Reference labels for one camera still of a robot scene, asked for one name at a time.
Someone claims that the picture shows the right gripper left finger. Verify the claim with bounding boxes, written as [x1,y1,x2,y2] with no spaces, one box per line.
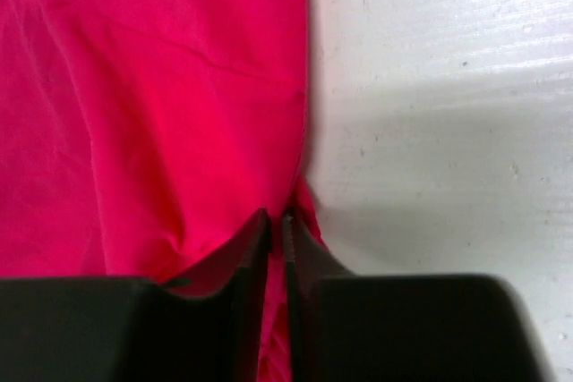
[1,210,270,381]

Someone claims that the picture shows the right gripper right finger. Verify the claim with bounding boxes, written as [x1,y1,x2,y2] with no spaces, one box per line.
[282,209,552,381]

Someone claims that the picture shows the red t-shirt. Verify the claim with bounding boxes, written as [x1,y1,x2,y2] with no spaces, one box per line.
[1,0,319,381]

